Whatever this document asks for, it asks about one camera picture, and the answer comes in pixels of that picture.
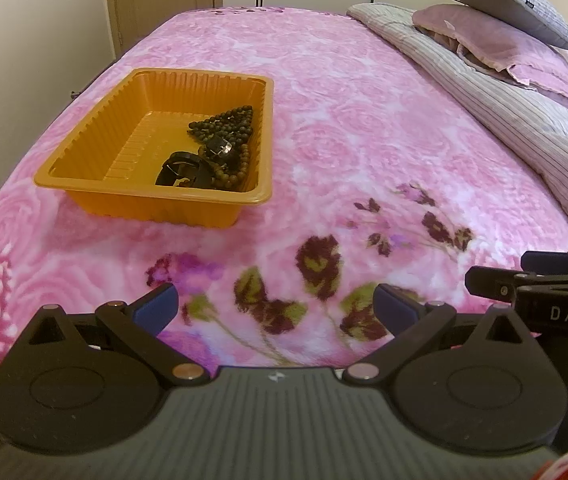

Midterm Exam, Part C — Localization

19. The pink pillow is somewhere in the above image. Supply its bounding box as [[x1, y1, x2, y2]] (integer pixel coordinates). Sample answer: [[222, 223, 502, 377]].
[[411, 4, 568, 113]]

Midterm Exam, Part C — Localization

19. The black oval pendant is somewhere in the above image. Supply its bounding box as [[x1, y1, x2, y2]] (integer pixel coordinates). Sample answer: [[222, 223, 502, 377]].
[[203, 134, 239, 160]]

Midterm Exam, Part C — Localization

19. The black hair clip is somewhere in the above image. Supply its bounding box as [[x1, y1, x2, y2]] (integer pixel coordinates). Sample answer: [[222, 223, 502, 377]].
[[155, 151, 215, 189]]

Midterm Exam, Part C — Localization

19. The orange plastic tray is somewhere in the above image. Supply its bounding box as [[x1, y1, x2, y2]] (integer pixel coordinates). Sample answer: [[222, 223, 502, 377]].
[[34, 67, 275, 227]]

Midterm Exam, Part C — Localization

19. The tan wooden door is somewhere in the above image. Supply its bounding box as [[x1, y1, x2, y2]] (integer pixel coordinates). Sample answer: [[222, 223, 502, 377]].
[[102, 0, 225, 58]]

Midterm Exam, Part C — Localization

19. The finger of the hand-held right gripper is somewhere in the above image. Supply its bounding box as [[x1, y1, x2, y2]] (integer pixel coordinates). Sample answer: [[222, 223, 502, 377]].
[[521, 250, 568, 277], [466, 266, 533, 302]]

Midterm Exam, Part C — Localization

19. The pink floral blanket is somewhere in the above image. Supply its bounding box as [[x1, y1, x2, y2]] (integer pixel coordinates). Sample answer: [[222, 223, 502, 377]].
[[0, 6, 568, 368]]

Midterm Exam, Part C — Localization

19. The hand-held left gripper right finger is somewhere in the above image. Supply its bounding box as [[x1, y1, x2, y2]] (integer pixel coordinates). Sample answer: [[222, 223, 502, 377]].
[[341, 284, 539, 385]]

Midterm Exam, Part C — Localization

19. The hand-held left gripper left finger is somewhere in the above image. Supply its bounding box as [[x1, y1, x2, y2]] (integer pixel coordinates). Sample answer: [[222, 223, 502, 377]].
[[28, 282, 209, 386]]

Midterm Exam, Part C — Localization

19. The brown bead necklace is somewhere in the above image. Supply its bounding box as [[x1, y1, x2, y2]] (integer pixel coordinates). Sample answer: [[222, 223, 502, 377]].
[[196, 142, 253, 192]]

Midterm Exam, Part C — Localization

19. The grey striped quilt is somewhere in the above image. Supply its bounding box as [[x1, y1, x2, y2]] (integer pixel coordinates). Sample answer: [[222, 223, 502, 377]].
[[346, 2, 568, 252]]

